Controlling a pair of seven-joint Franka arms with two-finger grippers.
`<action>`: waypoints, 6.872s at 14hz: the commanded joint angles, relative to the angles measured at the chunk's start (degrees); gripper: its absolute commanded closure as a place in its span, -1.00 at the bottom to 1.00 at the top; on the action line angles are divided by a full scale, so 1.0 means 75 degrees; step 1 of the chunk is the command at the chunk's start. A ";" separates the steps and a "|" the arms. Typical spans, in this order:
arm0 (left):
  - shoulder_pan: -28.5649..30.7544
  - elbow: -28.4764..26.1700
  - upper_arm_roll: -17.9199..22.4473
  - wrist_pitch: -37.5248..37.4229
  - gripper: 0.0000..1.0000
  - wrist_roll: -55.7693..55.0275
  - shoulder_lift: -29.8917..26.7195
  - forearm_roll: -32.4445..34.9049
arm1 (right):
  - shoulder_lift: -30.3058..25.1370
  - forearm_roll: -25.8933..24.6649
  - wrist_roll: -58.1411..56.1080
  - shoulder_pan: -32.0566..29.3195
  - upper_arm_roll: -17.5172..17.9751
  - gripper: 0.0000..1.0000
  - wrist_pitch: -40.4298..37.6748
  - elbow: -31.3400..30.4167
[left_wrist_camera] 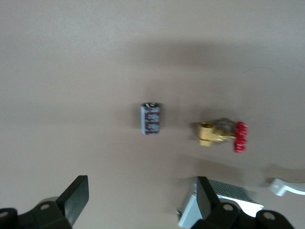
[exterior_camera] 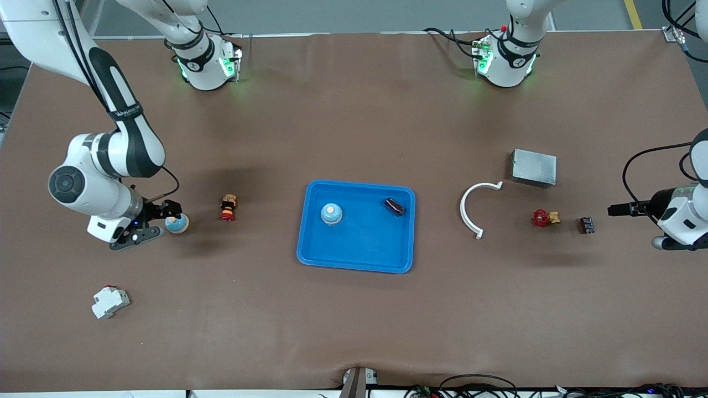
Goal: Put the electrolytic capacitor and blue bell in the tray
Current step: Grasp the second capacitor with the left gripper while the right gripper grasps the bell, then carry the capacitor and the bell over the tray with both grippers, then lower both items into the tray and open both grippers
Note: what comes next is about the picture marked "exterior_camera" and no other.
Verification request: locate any blue plastic tray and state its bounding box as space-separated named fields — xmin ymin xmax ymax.
xmin=296 ymin=180 xmax=417 ymax=274

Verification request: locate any white circuit breaker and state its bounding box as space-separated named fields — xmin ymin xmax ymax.
xmin=91 ymin=285 xmax=131 ymax=320

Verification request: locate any grey metal power supply box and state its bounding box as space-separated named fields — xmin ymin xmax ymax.
xmin=510 ymin=148 xmax=558 ymax=189

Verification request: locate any white curved plastic clamp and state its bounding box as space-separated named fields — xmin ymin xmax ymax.
xmin=460 ymin=181 xmax=504 ymax=240

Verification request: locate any brown table mat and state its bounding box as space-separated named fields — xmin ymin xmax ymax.
xmin=0 ymin=30 xmax=708 ymax=393

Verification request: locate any red handle brass valve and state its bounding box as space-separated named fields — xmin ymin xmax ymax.
xmin=531 ymin=208 xmax=561 ymax=228

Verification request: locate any black cable bundle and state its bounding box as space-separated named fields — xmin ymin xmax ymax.
xmin=404 ymin=374 xmax=686 ymax=398

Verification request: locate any black right arm base cable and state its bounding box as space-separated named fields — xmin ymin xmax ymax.
xmin=185 ymin=6 xmax=244 ymax=39

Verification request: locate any black arm base cable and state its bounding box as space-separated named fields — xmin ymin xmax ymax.
xmin=423 ymin=28 xmax=487 ymax=59
xmin=185 ymin=6 xmax=244 ymax=39

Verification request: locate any black left arm base cable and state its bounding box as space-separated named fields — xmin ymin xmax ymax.
xmin=423 ymin=28 xmax=487 ymax=59

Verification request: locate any grey metal bracket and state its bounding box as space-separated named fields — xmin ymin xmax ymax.
xmin=340 ymin=366 xmax=379 ymax=398

